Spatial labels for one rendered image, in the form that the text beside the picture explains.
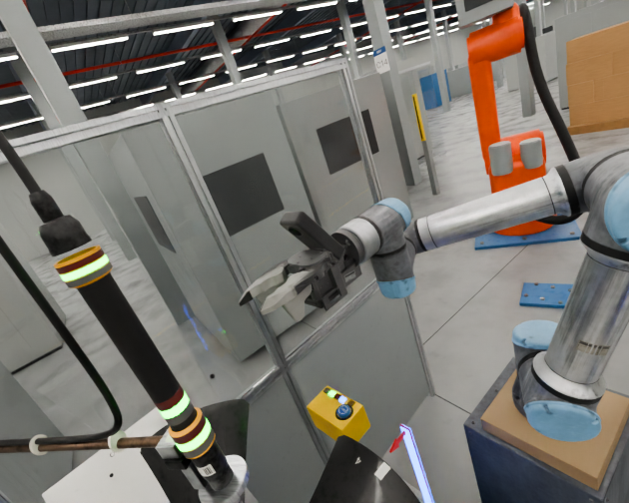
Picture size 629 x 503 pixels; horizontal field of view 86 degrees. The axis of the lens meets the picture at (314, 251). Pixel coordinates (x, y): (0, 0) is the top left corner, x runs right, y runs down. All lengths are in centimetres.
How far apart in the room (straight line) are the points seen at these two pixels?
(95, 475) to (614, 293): 104
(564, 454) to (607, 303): 43
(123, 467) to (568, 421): 92
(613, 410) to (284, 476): 122
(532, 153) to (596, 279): 332
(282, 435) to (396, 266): 112
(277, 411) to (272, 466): 23
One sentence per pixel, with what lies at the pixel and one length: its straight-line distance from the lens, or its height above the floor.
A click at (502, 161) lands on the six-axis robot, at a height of 88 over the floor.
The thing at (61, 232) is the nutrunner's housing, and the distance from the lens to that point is 40.
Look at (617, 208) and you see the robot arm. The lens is 61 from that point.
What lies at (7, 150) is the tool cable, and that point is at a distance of 42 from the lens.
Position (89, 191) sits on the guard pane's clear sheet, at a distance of 114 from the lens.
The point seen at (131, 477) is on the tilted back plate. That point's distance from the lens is 98.
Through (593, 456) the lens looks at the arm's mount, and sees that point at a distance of 103.
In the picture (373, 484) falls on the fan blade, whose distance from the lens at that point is 82.
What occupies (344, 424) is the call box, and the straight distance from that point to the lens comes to 107.
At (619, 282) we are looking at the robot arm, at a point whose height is 150.
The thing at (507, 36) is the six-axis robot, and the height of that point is 194.
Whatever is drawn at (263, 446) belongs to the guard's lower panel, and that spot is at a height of 75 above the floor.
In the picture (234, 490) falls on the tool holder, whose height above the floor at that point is 146.
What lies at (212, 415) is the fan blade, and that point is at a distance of 73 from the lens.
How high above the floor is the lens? 187
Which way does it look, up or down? 21 degrees down
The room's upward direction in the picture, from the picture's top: 20 degrees counter-clockwise
